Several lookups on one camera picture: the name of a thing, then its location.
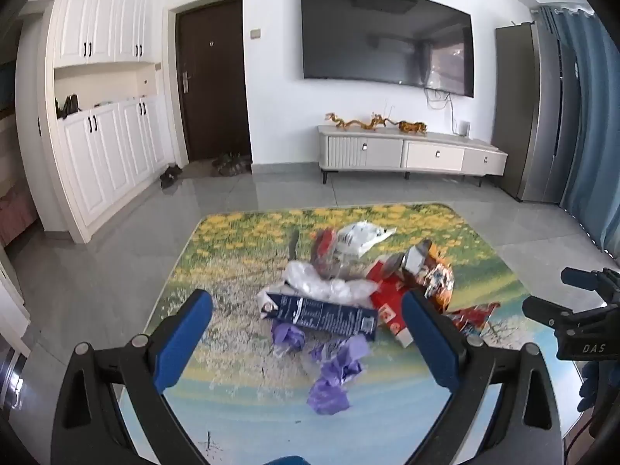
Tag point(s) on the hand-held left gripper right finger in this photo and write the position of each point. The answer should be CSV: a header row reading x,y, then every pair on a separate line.
x,y
428,339

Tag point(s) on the person's right hand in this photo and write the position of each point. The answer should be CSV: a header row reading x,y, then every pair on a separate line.
x,y
590,387

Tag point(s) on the wall switch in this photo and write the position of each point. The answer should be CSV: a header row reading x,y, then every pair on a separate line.
x,y
255,34

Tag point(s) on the golden dragon figurine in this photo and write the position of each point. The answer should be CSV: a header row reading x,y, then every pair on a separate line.
x,y
351,123

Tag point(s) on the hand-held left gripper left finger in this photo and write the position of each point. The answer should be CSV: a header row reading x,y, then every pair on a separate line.
x,y
181,344

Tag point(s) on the crumpled purple glove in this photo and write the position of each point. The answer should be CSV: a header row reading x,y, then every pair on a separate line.
x,y
329,397
288,339

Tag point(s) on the white printed packet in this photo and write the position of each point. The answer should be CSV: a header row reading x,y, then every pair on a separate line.
x,y
361,237

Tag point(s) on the black items on shelf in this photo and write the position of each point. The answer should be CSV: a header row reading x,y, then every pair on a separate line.
x,y
68,106

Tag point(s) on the grey refrigerator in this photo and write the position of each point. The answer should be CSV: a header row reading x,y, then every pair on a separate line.
x,y
528,116

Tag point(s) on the dark blue carton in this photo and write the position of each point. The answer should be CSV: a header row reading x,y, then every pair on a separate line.
x,y
329,317

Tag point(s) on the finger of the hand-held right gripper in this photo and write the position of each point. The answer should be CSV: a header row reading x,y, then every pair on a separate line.
x,y
542,310
581,278

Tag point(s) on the blue curtain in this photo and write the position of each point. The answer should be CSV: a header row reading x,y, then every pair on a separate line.
x,y
593,131

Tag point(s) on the red carton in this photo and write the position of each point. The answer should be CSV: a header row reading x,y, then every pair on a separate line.
x,y
387,300

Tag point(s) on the dark brown door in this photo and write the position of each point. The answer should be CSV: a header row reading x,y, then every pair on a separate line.
x,y
213,82

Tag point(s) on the wall television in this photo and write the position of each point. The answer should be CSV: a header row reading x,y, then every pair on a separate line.
x,y
382,38

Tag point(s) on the red white snack wrapper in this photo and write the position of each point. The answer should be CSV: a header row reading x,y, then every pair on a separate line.
x,y
325,247

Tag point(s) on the pile of shoes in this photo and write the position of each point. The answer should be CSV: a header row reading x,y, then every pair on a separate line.
x,y
232,163

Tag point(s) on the golden tiger figurine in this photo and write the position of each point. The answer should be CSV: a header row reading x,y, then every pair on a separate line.
x,y
412,128

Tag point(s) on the silver lined packet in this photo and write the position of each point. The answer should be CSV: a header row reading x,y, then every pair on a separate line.
x,y
415,257

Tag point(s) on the purple crumpled wrappers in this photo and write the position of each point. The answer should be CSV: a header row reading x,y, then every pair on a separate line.
x,y
346,358

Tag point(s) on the white plastic bag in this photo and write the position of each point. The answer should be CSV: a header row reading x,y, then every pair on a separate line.
x,y
310,278

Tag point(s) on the white television console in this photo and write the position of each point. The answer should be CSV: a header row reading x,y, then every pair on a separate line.
x,y
387,152

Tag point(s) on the white cabinet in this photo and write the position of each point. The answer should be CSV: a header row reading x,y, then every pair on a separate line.
x,y
97,155

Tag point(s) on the flower print table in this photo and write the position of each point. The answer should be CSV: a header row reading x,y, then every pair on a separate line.
x,y
232,252

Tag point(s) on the white router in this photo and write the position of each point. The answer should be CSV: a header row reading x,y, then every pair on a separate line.
x,y
465,129

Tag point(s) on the dark shoes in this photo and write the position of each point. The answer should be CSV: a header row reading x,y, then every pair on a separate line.
x,y
170,176

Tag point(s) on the orange colourful wrapper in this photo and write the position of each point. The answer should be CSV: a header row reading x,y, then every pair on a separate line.
x,y
438,281

